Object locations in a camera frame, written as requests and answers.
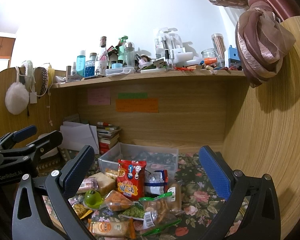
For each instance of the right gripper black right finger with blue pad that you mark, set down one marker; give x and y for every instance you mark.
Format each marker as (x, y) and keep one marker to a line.
(262, 218)

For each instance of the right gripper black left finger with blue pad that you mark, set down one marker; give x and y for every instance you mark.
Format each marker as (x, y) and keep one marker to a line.
(42, 209)

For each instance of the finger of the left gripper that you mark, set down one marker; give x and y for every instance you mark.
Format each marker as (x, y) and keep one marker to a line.
(43, 142)
(10, 139)

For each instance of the brown cake block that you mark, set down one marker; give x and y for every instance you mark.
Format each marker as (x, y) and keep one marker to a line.
(105, 183)

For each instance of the red cartoon snack bag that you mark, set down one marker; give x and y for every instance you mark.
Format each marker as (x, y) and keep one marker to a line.
(131, 178)

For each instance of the sausage bread pack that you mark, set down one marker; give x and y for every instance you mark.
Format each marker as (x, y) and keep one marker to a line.
(175, 202)

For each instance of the green edged clear cracker bag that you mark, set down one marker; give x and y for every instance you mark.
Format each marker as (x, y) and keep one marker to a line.
(157, 215)

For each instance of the blue white snack bag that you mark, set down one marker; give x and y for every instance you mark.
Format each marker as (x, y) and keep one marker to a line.
(156, 182)

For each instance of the white mug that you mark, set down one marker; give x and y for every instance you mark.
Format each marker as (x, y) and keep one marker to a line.
(48, 151)

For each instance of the white paper sheets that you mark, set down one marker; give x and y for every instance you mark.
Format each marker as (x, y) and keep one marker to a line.
(77, 135)

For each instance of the yellow snack pack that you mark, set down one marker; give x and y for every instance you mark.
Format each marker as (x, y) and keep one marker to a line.
(81, 210)

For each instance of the white fluffy earmuff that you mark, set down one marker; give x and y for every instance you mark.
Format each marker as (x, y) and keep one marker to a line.
(18, 94)

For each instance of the stack of books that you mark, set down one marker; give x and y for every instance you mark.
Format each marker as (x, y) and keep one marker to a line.
(108, 136)

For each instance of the pink wrapped snack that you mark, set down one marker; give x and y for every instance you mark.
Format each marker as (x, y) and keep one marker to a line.
(87, 185)

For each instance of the pink sticky note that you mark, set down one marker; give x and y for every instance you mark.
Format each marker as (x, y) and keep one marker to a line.
(98, 96)

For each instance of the floral tablecloth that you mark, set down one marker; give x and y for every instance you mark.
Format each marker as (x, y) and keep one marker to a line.
(199, 201)

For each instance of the brown patterned headband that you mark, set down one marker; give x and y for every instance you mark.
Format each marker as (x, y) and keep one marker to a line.
(42, 81)

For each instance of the orange fried snack pack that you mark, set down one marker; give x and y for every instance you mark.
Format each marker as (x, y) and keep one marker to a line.
(115, 201)

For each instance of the blue liquid bottle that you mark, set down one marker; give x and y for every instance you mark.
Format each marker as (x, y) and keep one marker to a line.
(89, 69)

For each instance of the light blue toner bottle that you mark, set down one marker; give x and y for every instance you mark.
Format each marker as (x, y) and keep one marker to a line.
(80, 63)

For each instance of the green sticky note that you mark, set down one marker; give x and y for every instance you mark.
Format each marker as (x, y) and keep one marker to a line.
(132, 95)

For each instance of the orange biscuit pack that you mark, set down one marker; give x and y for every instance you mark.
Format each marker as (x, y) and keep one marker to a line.
(121, 229)

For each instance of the green peas snack pack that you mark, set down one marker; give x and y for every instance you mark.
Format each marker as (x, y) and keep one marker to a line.
(135, 212)

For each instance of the orange sticky note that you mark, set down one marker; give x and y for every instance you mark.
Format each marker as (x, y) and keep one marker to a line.
(149, 105)

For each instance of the clear plastic storage bin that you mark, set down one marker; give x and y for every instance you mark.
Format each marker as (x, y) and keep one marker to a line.
(158, 158)

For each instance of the green spray bottle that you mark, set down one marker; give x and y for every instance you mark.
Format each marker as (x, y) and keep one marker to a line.
(121, 48)

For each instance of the clear water bottle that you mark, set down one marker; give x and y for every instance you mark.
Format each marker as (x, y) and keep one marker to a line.
(129, 54)

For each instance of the white storage organizer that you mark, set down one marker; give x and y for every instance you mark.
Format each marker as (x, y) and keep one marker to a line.
(169, 39)

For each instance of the wooden shelf board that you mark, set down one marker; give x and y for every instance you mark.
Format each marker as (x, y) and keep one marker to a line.
(147, 78)

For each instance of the blue pencil sharpener box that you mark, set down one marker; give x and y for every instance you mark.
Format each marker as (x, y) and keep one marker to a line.
(232, 58)

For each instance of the clear glass jar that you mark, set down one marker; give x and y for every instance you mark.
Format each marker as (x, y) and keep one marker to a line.
(210, 56)

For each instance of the pink brown tied curtain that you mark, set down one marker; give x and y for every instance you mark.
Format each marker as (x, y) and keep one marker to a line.
(261, 41)

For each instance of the tall clear tube container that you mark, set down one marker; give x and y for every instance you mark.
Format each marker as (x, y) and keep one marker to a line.
(219, 46)

